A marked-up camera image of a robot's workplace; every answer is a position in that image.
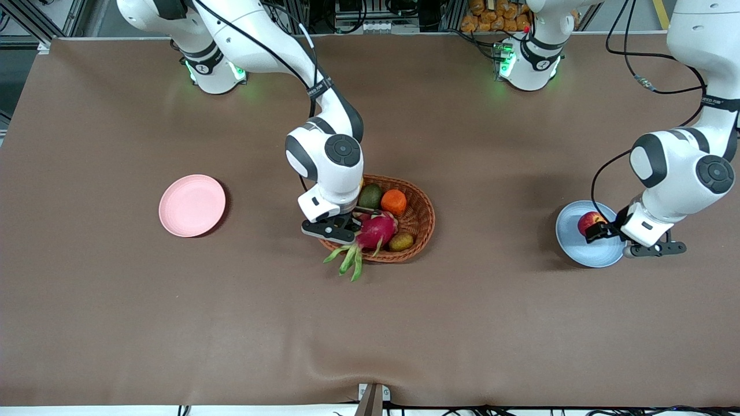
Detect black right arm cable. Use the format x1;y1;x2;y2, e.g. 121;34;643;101
194;0;320;194

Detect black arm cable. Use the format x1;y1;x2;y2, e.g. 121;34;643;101
591;0;709;220
194;0;320;194

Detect grey equipment rack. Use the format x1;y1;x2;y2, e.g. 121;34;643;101
301;0;457;34

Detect orange fruit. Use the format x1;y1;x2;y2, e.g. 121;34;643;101
381;189;408;216

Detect red yellow apple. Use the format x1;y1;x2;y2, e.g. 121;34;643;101
577;211;608;239

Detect light blue round plate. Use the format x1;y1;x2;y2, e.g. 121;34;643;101
556;200;628;268

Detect pink round plate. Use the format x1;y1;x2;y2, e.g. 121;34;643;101
159;174;227;238

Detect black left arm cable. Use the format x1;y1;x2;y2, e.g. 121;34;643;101
591;0;709;220

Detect pile of orange bread toys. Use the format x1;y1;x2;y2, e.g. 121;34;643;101
460;0;534;34

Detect dark green avocado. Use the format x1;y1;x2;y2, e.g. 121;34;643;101
358;183;384;211

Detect grey camera pole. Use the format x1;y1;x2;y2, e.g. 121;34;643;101
354;386;384;416

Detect silver clamp bracket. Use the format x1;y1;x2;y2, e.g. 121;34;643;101
358;383;391;402

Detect pink dragon fruit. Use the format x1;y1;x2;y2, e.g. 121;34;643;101
323;210;399;283

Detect brown table mat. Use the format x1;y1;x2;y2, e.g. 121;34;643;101
0;35;740;408

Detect brown woven wicker basket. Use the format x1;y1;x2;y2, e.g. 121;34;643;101
318;173;436;263

